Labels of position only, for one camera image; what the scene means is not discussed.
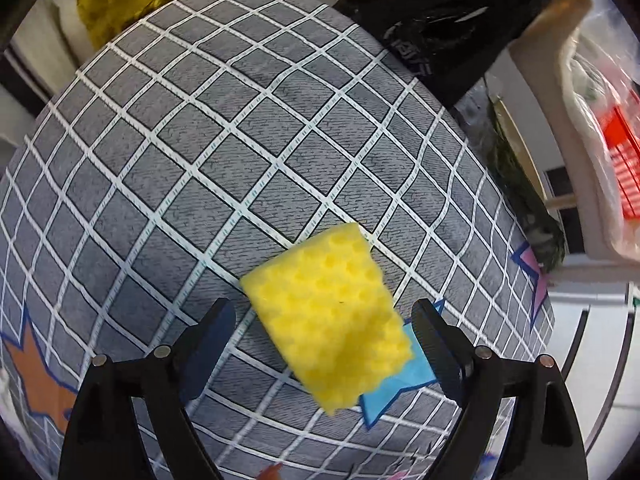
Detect yellow sponge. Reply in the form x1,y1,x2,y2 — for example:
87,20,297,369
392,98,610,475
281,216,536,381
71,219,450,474
240,223,413,415

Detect grey checked tablecloth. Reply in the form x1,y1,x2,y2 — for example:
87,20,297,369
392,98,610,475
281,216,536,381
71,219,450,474
1,0,554,479

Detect red plastic basket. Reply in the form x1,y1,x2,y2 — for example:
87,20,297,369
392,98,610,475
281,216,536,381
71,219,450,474
600,104,640,220

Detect beige plastic chair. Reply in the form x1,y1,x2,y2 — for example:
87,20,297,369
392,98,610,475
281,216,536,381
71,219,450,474
509,0,639,268

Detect large clear plastic bag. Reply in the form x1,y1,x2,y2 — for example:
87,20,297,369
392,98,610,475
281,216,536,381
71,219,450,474
562,0,639,261

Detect black plastic bag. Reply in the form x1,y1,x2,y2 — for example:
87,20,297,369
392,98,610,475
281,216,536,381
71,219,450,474
334,0,551,107

